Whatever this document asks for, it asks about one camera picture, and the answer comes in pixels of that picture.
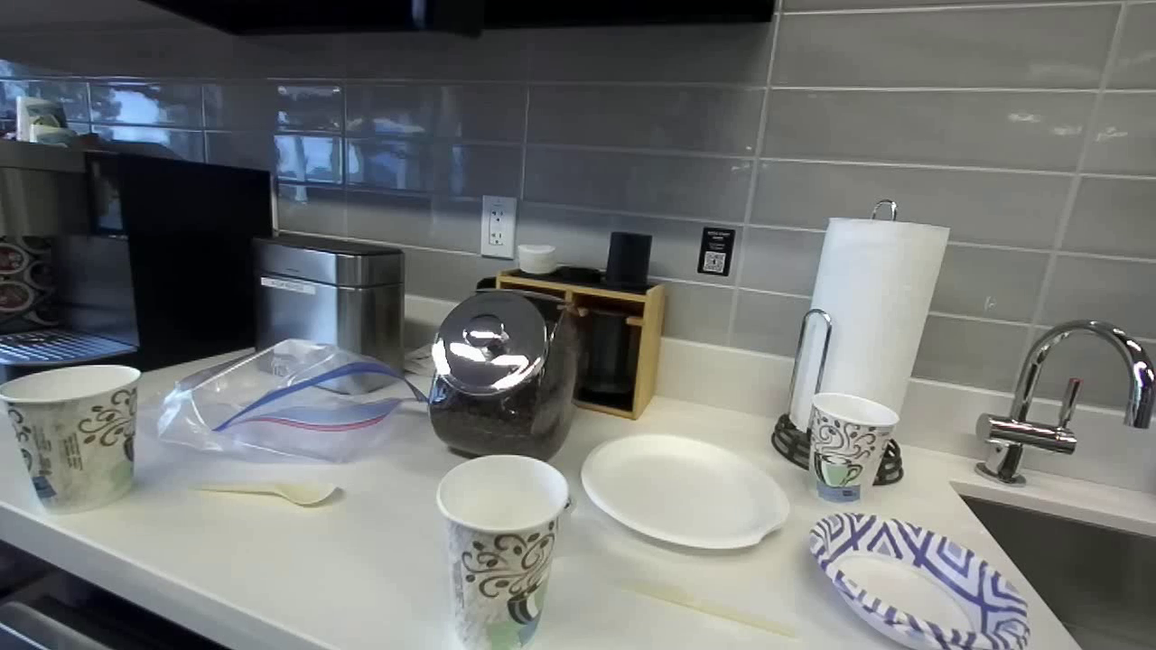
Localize silver jar lid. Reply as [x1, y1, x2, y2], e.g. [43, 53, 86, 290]
[431, 290, 545, 396]

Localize white plate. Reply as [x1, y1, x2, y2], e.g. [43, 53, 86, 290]
[581, 435, 790, 553]

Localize blue patterned paper plate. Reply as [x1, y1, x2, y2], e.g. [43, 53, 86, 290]
[808, 513, 1032, 650]

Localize wooden pod organizer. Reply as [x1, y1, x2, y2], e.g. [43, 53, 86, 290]
[495, 270, 666, 419]

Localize small white round container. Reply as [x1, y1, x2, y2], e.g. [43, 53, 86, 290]
[518, 244, 555, 276]

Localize black box on organizer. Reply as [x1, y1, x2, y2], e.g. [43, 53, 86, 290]
[605, 232, 652, 290]

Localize glass jar of coffee beans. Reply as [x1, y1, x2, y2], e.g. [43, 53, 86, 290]
[431, 290, 577, 460]

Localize patterned paper cup front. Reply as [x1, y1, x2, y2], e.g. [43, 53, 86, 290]
[435, 456, 570, 650]

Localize patterned paper cup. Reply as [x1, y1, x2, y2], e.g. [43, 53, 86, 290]
[435, 456, 570, 650]
[808, 395, 901, 503]
[0, 365, 141, 508]

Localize stainless steel bin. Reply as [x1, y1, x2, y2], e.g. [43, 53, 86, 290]
[257, 237, 404, 365]

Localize patterned paper cup right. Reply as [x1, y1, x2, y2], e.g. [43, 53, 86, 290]
[808, 395, 901, 503]

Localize clear zip plastic bag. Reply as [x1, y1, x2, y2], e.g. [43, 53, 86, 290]
[152, 341, 425, 462]

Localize white paper towel roll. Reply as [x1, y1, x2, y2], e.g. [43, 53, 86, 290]
[787, 217, 949, 429]

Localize white plastic spoon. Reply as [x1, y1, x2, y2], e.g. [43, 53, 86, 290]
[199, 485, 344, 508]

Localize black coffee machine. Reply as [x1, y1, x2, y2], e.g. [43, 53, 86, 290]
[0, 141, 276, 374]

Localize chrome faucet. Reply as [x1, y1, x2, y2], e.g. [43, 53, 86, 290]
[976, 317, 1156, 486]

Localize patterned paper cup left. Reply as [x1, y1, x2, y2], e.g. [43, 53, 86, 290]
[0, 365, 141, 508]

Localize sink basin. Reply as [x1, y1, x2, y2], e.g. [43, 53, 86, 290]
[969, 500, 1156, 650]

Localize white wall outlet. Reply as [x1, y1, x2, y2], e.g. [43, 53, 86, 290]
[482, 194, 518, 255]

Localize black wall switch plate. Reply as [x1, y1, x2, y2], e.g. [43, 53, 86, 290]
[696, 228, 736, 277]

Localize black wire towel holder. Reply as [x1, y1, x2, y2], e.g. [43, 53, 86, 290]
[771, 199, 906, 467]

